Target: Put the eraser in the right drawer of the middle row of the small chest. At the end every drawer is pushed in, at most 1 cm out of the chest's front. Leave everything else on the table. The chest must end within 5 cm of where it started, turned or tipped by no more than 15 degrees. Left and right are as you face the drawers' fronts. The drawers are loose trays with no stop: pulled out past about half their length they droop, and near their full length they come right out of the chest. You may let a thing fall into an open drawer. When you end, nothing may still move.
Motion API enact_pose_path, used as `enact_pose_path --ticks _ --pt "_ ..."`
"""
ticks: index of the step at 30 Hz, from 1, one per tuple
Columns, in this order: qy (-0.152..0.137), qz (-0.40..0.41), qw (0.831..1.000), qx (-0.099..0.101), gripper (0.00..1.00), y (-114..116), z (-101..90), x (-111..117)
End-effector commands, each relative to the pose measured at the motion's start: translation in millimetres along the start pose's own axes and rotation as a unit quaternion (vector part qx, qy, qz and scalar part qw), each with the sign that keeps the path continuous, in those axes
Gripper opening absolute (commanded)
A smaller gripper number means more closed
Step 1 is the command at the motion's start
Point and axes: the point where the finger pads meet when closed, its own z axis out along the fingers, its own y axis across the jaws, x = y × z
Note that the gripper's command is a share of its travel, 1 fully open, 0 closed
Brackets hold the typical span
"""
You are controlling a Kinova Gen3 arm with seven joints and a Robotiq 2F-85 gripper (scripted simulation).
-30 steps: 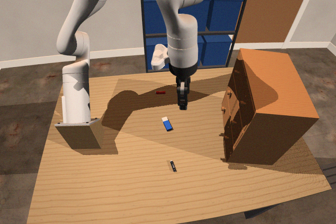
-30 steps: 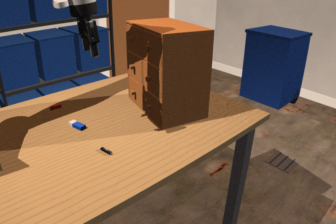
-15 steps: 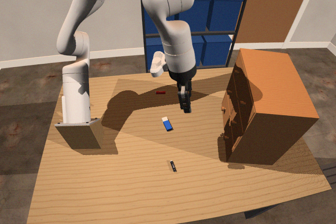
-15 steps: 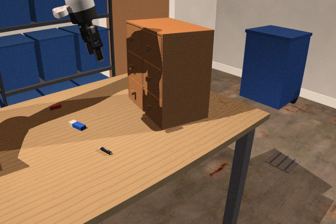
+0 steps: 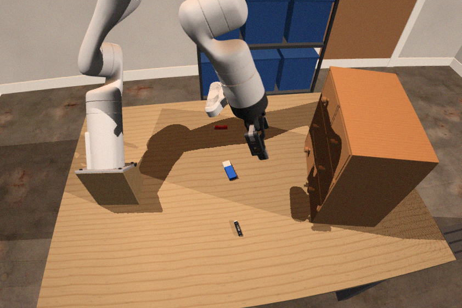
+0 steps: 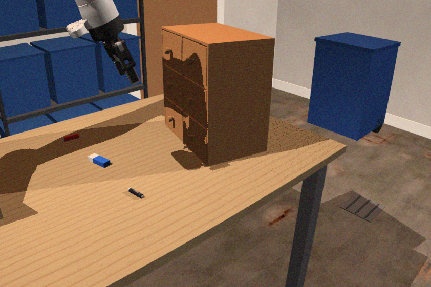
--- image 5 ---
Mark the small orange wooden chest of drawers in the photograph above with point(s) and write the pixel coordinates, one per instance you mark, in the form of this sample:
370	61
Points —
390	151

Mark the blue and white eraser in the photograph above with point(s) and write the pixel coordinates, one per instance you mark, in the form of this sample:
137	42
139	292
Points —
229	170

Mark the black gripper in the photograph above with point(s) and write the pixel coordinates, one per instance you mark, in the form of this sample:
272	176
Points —
255	120

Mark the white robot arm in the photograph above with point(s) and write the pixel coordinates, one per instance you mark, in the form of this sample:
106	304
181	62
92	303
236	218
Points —
202	20

